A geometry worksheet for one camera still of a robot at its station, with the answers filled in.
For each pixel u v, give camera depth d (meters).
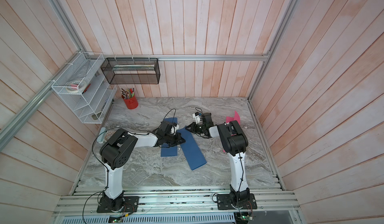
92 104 0.79
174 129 0.83
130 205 0.73
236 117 1.04
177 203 0.75
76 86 0.74
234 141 0.59
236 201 0.66
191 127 0.95
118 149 0.53
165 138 0.82
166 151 0.92
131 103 1.11
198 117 0.98
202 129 0.86
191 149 0.94
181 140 0.94
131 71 1.03
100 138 0.95
